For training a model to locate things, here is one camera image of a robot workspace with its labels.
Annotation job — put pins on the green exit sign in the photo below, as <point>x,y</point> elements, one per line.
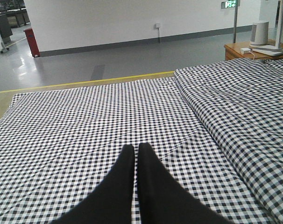
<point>228,4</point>

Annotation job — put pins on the white charger adapter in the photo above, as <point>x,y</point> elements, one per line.
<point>245,50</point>

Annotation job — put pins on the red fire cabinet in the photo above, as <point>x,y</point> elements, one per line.
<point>32,42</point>

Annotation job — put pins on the checkered folded duvet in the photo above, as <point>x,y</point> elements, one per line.
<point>240,103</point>

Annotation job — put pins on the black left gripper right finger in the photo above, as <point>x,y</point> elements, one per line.
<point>162,199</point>

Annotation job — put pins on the checkered bed sheet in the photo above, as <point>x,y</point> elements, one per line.
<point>57,146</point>

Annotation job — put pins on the white cylindrical speaker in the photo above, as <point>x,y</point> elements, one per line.
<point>259,33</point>

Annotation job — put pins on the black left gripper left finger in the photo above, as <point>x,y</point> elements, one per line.
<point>111,201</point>

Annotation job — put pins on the white desk lamp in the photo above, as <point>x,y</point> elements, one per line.
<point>275,48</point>

